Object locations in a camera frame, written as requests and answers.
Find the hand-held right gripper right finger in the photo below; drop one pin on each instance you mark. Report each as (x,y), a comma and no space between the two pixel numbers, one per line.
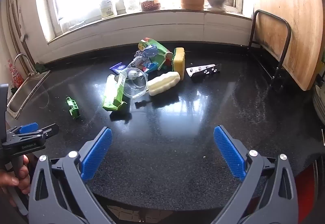
(229,152)

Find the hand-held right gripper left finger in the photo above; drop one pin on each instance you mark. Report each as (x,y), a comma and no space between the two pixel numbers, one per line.
(97,152)

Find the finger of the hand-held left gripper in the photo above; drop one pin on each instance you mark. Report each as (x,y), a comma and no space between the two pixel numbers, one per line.
(43,132)
(29,128)

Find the green paper canister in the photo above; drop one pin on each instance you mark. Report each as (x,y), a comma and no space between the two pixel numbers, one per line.
(161,49)

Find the person's left hand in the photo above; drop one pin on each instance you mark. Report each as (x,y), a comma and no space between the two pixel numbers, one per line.
(21,180)

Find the green plastic clip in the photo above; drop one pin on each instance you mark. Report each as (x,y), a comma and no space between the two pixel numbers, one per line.
(73,108)

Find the steel sink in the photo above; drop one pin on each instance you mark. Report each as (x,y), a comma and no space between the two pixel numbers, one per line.
(28,89)

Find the red and white pouch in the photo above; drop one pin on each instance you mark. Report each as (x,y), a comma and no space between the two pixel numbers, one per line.
(15,76)

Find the green wet wipes packet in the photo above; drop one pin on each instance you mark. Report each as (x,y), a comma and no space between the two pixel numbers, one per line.
(111,94)

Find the dark green cloth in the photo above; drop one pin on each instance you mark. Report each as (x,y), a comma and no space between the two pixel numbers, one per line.
(41,67)

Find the chrome faucet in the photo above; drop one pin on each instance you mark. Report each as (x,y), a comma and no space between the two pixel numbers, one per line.
(24,61)

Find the clear glass bowl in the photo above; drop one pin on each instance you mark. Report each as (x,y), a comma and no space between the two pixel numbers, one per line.
(134,84)

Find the dark blue flat packet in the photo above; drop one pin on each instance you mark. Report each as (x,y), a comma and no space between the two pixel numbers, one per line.
(118,67)

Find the white ribbed scrub sponge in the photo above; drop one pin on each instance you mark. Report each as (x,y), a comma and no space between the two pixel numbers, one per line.
(163,83)

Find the black metal rack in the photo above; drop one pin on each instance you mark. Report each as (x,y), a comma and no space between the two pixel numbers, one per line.
(281,66)

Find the stack of plates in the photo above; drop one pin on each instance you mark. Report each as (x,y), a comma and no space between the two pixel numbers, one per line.
(319,104)

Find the yellow sponge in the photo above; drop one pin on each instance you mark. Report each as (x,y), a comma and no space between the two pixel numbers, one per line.
(179,62)

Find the white plastic bottle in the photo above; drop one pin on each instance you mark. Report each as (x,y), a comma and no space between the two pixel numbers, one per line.
(108,8)

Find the wooden cutting board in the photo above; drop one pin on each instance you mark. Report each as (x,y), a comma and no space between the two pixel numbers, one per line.
(292,15)

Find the clear plastic container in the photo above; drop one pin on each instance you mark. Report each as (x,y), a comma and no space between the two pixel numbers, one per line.
(130,1)

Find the jar of red spice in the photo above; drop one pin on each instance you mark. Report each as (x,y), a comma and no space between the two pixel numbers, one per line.
(150,1)

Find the triangular metal bracket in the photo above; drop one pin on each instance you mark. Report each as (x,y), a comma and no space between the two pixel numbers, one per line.
(201,71)

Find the white wall pipe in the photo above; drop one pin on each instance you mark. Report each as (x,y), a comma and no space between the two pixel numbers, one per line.
(20,18)

